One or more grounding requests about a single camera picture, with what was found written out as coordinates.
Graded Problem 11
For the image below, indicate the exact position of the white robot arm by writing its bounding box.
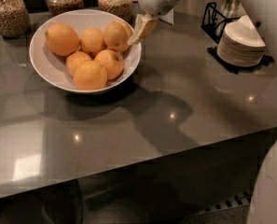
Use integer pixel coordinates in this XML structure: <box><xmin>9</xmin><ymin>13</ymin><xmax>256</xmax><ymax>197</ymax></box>
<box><xmin>113</xmin><ymin>0</ymin><xmax>277</xmax><ymax>224</ymax></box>

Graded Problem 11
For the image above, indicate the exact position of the white ceramic bowl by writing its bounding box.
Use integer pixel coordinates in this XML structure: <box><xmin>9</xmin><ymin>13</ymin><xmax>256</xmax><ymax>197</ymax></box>
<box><xmin>29</xmin><ymin>9</ymin><xmax>142</xmax><ymax>94</ymax></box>

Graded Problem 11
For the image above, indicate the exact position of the glass jar right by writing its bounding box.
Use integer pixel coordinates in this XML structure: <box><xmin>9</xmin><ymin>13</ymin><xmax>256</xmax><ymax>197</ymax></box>
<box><xmin>98</xmin><ymin>0</ymin><xmax>133</xmax><ymax>21</ymax></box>

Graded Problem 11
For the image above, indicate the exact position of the glass jar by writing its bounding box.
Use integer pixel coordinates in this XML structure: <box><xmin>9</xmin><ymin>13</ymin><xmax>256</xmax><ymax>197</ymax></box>
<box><xmin>45</xmin><ymin>0</ymin><xmax>85</xmax><ymax>17</ymax></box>
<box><xmin>0</xmin><ymin>0</ymin><xmax>31</xmax><ymax>38</ymax></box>
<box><xmin>98</xmin><ymin>0</ymin><xmax>133</xmax><ymax>21</ymax></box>

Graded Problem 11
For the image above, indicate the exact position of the white folded card stand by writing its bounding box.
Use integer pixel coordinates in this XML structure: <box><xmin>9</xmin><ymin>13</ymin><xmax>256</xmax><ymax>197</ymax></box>
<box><xmin>159</xmin><ymin>9</ymin><xmax>174</xmax><ymax>25</ymax></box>

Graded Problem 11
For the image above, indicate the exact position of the orange back right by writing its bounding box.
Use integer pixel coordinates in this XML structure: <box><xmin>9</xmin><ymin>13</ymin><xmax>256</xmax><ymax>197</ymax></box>
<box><xmin>104</xmin><ymin>20</ymin><xmax>132</xmax><ymax>52</ymax></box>

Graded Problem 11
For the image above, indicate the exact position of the orange centre right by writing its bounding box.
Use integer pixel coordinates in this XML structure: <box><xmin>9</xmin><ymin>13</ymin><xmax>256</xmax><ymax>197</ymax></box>
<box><xmin>94</xmin><ymin>49</ymin><xmax>124</xmax><ymax>80</ymax></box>

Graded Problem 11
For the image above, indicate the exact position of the orange back middle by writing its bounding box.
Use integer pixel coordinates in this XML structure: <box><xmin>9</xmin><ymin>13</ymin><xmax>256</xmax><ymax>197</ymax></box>
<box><xmin>80</xmin><ymin>27</ymin><xmax>106</xmax><ymax>57</ymax></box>

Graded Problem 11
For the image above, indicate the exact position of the glass jar middle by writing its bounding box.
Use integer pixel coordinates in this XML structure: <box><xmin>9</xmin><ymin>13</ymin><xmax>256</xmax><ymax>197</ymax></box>
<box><xmin>45</xmin><ymin>0</ymin><xmax>85</xmax><ymax>17</ymax></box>

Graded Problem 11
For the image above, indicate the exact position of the small orange centre left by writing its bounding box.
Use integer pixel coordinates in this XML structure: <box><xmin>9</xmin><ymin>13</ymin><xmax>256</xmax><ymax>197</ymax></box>
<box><xmin>65</xmin><ymin>51</ymin><xmax>91</xmax><ymax>77</ymax></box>

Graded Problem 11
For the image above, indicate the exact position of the orange front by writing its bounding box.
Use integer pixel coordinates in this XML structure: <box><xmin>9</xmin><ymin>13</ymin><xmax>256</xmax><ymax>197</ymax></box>
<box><xmin>74</xmin><ymin>61</ymin><xmax>107</xmax><ymax>91</ymax></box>

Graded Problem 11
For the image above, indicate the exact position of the clear drinking glasses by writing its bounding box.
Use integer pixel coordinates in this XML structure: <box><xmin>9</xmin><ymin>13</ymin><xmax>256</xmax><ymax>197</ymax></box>
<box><xmin>221</xmin><ymin>0</ymin><xmax>246</xmax><ymax>19</ymax></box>

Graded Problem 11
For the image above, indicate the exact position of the large orange back left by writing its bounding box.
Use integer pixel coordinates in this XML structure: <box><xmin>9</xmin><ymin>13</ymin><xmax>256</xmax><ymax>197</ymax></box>
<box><xmin>45</xmin><ymin>23</ymin><xmax>79</xmax><ymax>56</ymax></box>

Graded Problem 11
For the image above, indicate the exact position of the stack of white plates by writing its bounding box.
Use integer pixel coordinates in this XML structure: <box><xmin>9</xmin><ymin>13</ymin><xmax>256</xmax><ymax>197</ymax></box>
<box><xmin>216</xmin><ymin>15</ymin><xmax>266</xmax><ymax>67</ymax></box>

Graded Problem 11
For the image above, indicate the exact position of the glass jar left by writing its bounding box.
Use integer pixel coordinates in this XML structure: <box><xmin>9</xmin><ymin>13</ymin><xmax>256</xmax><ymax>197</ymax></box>
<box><xmin>0</xmin><ymin>0</ymin><xmax>31</xmax><ymax>38</ymax></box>

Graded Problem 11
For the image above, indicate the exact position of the black white striped strip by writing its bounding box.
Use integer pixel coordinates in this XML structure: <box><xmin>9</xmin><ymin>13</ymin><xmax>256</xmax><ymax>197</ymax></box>
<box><xmin>196</xmin><ymin>191</ymin><xmax>252</xmax><ymax>216</ymax></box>

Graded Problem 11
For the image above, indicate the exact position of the black wire rack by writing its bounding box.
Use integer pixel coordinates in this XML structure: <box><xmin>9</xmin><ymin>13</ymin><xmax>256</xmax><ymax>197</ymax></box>
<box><xmin>201</xmin><ymin>2</ymin><xmax>274</xmax><ymax>74</ymax></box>

